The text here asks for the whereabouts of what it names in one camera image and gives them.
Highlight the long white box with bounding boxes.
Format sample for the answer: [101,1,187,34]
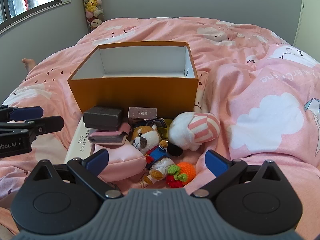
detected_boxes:
[64,117,94,164]

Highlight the pink fabric pouch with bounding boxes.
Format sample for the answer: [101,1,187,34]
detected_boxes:
[94,140,146,182]

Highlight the pink wallet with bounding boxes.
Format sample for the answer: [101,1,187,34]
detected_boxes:
[88,122,131,146]

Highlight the crocheted orange fruit toy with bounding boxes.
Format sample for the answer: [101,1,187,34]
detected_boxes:
[165,162,196,189]

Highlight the white pink striped plush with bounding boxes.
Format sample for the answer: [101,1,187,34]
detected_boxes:
[168,112,220,151]

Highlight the black small box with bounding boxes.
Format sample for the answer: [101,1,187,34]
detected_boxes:
[83,106,123,131]

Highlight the brown dog plush toy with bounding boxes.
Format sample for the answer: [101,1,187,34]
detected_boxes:
[131,124,183,185]

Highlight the illustrated card box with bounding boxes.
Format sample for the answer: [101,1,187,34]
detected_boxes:
[128,107,157,119]

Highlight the yellow tape measure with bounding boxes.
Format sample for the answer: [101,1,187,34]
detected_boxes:
[146,118,172,139]

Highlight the person's bare foot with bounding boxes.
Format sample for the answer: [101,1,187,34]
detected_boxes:
[22,58,36,72]

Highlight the pink patterned duvet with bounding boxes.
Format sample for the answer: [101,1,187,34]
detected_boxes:
[1,17,319,239]

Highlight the orange cardboard box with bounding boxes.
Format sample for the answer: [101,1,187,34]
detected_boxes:
[68,41,199,119]

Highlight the hanging plush toy column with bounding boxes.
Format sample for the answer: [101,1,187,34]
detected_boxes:
[83,0,104,31]

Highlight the white door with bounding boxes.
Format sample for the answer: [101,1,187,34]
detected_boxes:
[293,0,320,61]

